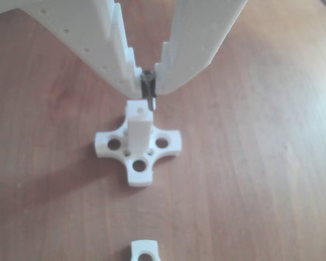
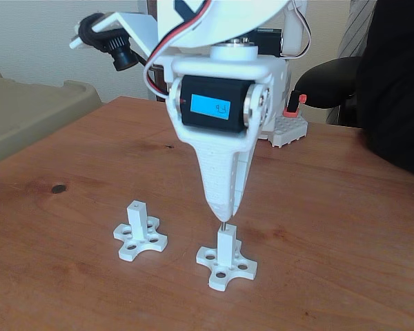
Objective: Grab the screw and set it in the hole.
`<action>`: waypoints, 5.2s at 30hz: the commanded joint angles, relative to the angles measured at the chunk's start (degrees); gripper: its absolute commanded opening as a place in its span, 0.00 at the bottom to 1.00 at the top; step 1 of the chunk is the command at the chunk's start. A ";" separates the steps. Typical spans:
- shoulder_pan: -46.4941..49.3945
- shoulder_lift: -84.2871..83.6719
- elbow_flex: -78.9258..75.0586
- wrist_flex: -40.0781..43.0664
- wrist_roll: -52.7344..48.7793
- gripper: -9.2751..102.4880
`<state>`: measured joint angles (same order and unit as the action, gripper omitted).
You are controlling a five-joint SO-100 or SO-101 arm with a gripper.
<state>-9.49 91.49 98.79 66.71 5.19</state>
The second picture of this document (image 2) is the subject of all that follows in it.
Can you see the silver metal screw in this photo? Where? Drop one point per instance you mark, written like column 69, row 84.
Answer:
column 224, row 225

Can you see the orange and black clamp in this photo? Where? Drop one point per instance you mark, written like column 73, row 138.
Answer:
column 293, row 103

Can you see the black chair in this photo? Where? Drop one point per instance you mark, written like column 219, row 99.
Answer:
column 324, row 82

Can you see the grey striped fabric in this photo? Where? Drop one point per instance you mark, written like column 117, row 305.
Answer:
column 355, row 27

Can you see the person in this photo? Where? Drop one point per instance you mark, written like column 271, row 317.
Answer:
column 393, row 86

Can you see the beige plastic bin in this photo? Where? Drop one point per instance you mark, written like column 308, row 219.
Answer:
column 27, row 113

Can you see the white post stand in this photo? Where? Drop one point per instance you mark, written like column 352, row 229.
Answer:
column 226, row 248
column 136, row 220

